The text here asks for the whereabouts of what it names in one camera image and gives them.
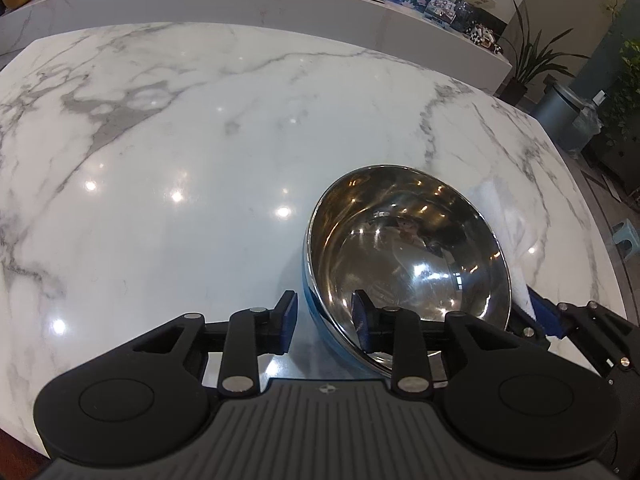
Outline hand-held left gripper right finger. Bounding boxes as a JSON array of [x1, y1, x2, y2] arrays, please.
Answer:
[[351, 289, 517, 398]]

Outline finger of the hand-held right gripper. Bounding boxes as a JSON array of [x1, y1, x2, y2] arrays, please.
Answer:
[[507, 309, 549, 349], [528, 287, 640, 377]]

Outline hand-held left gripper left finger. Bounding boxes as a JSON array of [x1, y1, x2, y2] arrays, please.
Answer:
[[131, 289, 300, 396]]

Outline white cloth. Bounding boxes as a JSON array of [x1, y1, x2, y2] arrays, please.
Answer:
[[472, 180, 544, 322]]

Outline blue steel bowl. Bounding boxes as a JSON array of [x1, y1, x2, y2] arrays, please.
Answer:
[[301, 163, 514, 379]]

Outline small blue stool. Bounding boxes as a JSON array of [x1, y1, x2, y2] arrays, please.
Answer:
[[612, 219, 640, 261]]

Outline grey trash bin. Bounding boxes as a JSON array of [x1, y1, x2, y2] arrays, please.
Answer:
[[534, 77, 601, 156]]

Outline clear plastic bag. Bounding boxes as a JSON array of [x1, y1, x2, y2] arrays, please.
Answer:
[[572, 99, 602, 136]]

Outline tall leafy plant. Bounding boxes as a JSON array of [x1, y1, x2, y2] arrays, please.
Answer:
[[599, 35, 640, 163]]

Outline potted long-leaf plant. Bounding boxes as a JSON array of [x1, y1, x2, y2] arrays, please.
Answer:
[[494, 0, 591, 106]]

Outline black and white toy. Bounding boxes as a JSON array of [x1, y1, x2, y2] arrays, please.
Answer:
[[467, 25, 506, 54]]

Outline dark glass jar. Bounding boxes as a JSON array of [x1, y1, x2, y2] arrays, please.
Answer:
[[452, 2, 474, 31]]

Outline photo cube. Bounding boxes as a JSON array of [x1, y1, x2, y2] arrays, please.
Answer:
[[424, 0, 459, 26]]

